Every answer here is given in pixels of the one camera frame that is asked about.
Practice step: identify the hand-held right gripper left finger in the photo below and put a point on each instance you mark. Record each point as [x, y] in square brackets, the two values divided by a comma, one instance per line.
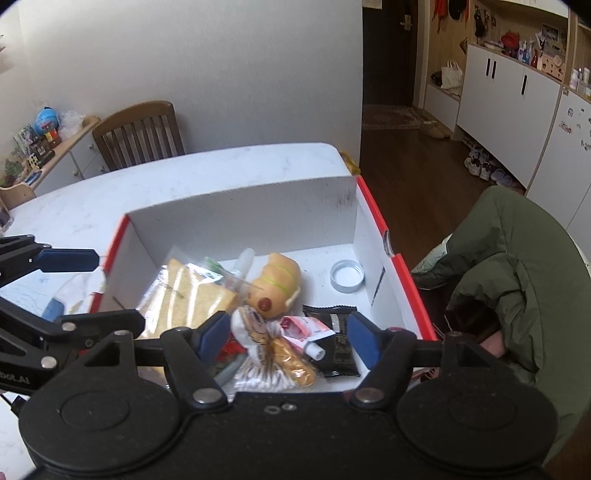
[213, 337]

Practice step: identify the olive green jacket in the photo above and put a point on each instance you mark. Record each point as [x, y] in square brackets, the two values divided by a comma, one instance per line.
[521, 286]

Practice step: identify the dark door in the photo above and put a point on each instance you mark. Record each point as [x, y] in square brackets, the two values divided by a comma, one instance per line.
[388, 50]

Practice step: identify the white wall cabinet unit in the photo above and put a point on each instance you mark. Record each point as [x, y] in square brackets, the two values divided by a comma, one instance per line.
[503, 101]

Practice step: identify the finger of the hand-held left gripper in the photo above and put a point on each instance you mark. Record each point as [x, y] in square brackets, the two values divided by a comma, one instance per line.
[69, 261]
[101, 323]

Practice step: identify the orange snack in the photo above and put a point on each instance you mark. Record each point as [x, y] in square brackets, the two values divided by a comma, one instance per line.
[293, 364]

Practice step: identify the beige slippers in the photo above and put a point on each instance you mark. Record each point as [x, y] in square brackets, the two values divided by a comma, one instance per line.
[434, 130]

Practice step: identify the tiger striped snack packet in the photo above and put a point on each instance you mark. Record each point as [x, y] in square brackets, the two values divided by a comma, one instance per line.
[251, 330]

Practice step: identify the clear plastic bag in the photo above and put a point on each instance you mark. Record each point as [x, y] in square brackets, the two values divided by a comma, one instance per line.
[73, 123]

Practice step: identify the patterned door rug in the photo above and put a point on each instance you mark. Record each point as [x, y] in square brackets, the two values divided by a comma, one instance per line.
[390, 117]

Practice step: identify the white tote bag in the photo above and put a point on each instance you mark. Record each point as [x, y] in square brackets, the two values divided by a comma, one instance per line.
[451, 76]

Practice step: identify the white metal jar lid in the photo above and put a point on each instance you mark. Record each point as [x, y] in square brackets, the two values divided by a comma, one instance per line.
[347, 276]

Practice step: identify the black snack packet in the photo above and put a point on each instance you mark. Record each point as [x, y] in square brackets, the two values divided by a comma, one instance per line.
[339, 341]

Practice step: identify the brown wooden chair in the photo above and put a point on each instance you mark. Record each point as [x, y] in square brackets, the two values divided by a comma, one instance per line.
[138, 136]

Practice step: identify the red cardboard shoe box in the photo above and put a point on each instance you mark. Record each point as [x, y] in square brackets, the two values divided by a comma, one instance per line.
[286, 221]

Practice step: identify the row of shoes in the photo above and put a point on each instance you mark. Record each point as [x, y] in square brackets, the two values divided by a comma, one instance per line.
[485, 166]

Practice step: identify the pink white tube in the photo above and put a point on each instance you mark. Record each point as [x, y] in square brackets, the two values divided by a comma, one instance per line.
[302, 330]

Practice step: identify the white fridge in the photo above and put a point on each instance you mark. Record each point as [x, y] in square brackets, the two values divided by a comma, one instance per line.
[565, 161]

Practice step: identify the yellow sponge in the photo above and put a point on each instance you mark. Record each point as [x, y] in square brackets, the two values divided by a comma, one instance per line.
[184, 295]

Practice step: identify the white side cabinet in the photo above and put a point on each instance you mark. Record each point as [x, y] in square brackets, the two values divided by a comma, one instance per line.
[64, 161]

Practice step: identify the green white marker pen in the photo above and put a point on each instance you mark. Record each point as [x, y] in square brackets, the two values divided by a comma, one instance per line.
[242, 267]

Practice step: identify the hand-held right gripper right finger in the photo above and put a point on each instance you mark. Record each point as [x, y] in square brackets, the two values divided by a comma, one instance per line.
[364, 339]

